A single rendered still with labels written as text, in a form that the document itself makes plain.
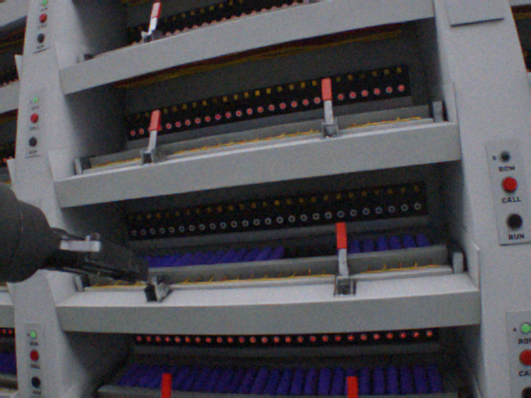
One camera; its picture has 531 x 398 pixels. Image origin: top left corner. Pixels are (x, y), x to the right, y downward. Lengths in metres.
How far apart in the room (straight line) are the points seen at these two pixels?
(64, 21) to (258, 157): 0.47
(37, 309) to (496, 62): 0.76
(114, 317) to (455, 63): 0.58
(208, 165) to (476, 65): 0.37
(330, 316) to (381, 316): 0.06
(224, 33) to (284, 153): 0.21
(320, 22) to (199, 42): 0.18
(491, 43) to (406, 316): 0.36
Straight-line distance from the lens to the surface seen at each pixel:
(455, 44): 0.57
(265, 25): 0.61
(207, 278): 0.62
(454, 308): 0.52
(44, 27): 0.85
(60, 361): 0.72
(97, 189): 0.66
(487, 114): 0.54
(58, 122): 0.75
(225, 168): 0.55
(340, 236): 0.52
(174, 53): 0.65
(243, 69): 0.82
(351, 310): 0.51
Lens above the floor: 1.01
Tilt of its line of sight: 8 degrees up
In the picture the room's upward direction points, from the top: 4 degrees counter-clockwise
